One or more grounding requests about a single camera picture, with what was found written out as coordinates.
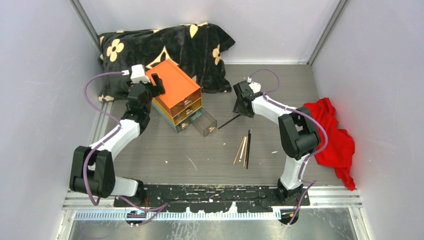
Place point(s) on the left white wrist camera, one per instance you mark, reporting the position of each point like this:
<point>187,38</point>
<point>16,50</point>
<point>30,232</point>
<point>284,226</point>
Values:
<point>138,74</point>

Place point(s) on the orange drawer organizer box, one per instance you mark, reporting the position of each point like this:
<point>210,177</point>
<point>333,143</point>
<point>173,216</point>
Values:
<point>182,97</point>

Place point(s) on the white makeup pencil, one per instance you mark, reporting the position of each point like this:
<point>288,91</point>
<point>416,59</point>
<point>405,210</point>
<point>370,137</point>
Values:
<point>241,153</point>

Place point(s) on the wooden brown pencil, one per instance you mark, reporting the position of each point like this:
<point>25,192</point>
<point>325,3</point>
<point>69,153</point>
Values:
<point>236,159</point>

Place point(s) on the red cloth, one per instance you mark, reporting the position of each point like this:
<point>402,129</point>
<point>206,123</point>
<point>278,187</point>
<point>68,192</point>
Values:
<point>338,154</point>

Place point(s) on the gold makeup pencil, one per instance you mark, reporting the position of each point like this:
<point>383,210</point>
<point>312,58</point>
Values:
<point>245,152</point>

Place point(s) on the black makeup pencil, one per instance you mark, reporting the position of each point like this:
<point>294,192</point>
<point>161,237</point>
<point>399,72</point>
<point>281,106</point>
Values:
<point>248,145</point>

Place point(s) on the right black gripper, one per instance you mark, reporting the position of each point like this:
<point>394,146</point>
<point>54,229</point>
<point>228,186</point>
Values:
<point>238,109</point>

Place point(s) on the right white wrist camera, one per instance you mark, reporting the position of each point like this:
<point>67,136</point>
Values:
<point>255,86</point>

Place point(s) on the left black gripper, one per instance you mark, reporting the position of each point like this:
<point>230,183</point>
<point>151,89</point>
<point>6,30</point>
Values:
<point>158,90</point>

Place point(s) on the black floral plush pillow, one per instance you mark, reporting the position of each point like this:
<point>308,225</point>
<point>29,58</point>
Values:
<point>195,48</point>

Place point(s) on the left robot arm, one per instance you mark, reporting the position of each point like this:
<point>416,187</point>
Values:
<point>92,170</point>

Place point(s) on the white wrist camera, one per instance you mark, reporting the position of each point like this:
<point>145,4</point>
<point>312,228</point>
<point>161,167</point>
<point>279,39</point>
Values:
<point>255,86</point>
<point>138,74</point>

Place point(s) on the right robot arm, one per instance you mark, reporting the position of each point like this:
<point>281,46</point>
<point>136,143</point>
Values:
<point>298,130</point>

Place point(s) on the clear bottom drawer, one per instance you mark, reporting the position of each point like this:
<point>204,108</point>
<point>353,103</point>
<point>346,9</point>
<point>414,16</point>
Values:
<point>203,122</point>

